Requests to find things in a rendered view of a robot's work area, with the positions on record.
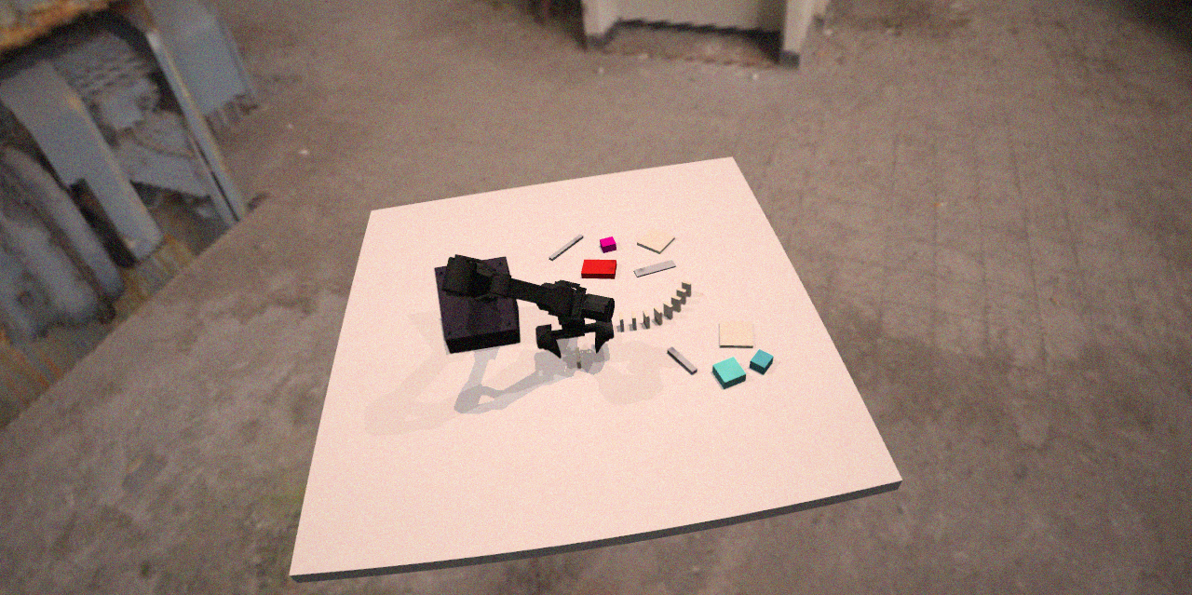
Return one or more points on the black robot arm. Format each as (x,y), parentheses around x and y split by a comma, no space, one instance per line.
(463,277)

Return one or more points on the teal rectangular block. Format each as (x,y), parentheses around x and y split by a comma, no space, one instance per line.
(728,372)

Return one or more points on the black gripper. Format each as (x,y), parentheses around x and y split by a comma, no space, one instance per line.
(546,338)

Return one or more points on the small teal block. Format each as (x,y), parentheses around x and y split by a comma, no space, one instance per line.
(761,361)

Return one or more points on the white flat bar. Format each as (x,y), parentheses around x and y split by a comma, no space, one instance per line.
(651,269)

